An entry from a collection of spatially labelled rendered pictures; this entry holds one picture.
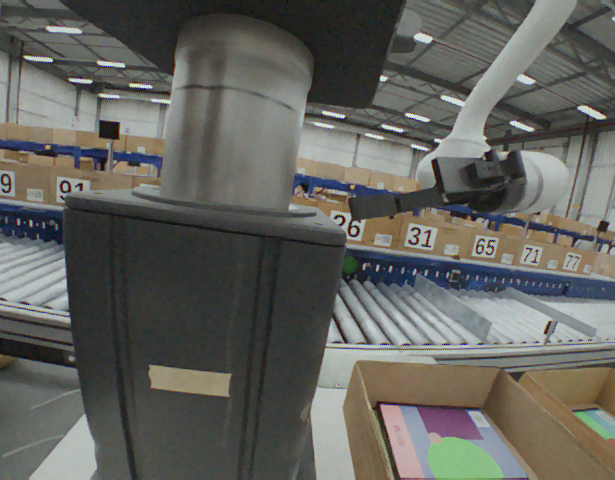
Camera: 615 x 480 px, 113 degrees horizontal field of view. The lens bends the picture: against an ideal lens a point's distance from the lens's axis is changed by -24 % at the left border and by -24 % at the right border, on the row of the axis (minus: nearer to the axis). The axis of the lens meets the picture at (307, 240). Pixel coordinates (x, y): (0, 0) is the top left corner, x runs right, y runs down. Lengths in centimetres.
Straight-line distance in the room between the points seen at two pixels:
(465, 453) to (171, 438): 38
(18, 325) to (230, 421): 69
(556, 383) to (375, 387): 38
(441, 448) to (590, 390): 45
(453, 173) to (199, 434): 28
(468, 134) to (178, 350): 58
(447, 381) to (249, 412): 39
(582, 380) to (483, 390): 25
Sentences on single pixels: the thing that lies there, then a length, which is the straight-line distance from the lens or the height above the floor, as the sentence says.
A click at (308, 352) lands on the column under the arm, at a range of 17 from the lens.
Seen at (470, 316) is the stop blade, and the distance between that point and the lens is 100.
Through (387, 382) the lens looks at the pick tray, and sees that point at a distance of 49.
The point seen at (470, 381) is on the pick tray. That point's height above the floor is 82.
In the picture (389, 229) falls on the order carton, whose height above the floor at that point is 98.
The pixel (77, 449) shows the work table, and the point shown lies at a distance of 46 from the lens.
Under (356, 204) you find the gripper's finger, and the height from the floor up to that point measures 109.
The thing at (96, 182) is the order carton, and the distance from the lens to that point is 134.
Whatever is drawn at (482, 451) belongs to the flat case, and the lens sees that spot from 50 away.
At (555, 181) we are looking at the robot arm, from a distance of 51.
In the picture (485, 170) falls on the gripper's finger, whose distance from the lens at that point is 26.
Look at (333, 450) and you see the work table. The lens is 45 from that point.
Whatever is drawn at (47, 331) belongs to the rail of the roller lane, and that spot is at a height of 71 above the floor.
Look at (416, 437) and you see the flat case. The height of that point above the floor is 79.
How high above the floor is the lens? 110
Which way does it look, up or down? 11 degrees down
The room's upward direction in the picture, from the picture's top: 9 degrees clockwise
